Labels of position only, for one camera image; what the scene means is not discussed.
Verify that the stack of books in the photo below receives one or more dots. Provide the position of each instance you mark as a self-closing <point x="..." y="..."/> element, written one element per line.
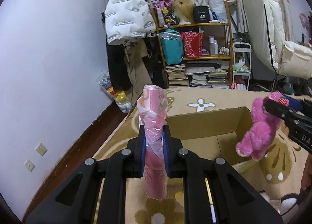
<point x="176" y="75"/>

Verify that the upper wall socket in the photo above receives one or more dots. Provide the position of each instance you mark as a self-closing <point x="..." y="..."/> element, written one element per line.
<point x="41" y="149"/>

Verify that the wooden bookshelf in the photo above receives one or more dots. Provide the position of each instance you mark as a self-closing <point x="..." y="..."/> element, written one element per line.
<point x="217" y="42"/>

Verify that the plastic bag of toys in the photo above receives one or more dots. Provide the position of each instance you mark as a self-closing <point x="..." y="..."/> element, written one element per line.
<point x="118" y="96"/>

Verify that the red gift bag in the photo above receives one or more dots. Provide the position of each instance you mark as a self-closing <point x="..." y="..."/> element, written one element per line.
<point x="192" y="43"/>

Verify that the white puffer jacket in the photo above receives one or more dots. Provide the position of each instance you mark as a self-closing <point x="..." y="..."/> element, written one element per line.
<point x="128" y="21"/>

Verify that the black box with 40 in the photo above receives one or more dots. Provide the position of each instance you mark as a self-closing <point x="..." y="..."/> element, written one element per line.
<point x="201" y="14"/>

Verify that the white metal cart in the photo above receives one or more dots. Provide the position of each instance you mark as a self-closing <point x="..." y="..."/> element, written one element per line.
<point x="241" y="65"/>

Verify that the pink plastic-wrapped tissue pack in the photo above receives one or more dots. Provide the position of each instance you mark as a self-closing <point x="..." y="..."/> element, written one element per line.
<point x="153" y="109"/>

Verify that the beige trench coat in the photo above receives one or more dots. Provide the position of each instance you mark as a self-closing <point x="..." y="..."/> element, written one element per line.
<point x="137" y="71"/>

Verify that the teal bag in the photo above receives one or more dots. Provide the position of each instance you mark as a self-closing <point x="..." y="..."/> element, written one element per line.
<point x="172" y="45"/>

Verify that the blonde wig head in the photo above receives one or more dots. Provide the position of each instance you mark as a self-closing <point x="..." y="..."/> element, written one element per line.
<point x="184" y="11"/>

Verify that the pink bear plush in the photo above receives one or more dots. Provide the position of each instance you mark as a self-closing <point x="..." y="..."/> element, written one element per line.
<point x="258" y="139"/>

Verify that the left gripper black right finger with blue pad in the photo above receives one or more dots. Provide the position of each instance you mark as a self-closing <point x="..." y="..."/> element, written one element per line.
<point x="207" y="184"/>

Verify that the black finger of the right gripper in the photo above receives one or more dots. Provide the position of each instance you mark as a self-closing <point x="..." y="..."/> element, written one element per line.
<point x="297" y="118"/>

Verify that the open cardboard box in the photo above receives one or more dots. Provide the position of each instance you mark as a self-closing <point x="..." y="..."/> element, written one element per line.
<point x="214" y="134"/>

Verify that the person's right hand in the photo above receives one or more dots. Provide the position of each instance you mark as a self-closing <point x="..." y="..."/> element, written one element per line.
<point x="307" y="173"/>

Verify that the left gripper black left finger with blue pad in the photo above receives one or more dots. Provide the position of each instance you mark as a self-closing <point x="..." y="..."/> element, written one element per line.
<point x="96" y="190"/>

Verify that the wall socket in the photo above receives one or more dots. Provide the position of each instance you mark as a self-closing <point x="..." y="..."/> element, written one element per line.
<point x="29" y="165"/>
<point x="41" y="149"/>

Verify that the lower wall socket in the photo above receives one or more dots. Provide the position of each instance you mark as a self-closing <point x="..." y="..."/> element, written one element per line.
<point x="29" y="165"/>

